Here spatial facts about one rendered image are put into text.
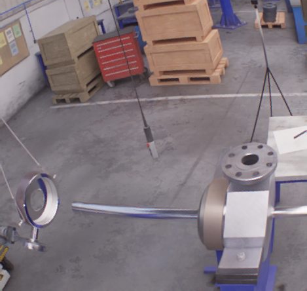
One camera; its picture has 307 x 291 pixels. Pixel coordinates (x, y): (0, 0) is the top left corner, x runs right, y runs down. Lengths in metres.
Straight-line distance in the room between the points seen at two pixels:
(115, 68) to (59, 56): 1.05
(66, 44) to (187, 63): 2.04
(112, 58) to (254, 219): 5.15
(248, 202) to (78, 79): 5.12
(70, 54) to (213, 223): 4.99
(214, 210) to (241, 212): 0.15
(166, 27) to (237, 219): 4.51
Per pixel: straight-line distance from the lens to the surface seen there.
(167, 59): 5.89
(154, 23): 5.76
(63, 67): 6.39
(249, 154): 1.55
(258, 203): 1.49
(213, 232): 1.60
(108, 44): 6.24
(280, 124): 2.78
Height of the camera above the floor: 2.32
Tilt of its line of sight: 28 degrees down
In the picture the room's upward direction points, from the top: 17 degrees counter-clockwise
